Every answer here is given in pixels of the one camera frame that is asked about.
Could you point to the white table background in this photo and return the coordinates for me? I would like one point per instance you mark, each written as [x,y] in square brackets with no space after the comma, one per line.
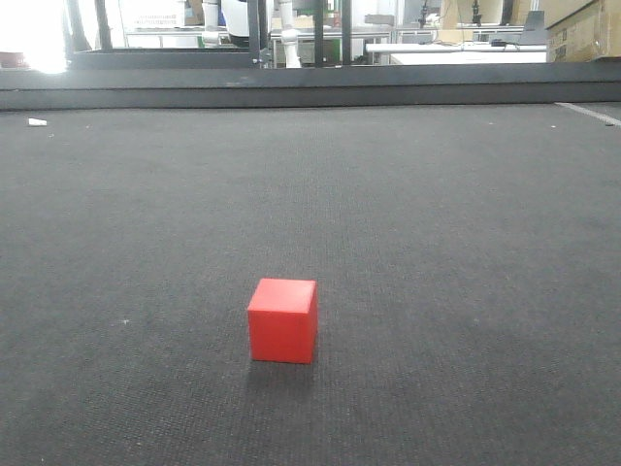
[465,53]

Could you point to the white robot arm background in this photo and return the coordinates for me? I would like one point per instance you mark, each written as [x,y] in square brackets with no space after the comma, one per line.
[289,35]

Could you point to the red magnetic cube block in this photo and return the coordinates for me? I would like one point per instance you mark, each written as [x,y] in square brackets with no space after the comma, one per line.
[283,321]

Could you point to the cardboard box right background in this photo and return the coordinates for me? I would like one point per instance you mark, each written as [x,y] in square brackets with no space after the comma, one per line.
[582,31]

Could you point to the white tape strip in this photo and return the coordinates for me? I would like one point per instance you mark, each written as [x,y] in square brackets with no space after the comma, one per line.
[606,119]

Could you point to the dark grey table edge rail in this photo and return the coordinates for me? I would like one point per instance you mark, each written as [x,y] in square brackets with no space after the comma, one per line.
[359,86]

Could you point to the black metal frame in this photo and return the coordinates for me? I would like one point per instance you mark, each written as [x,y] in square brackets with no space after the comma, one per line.
[235,36]

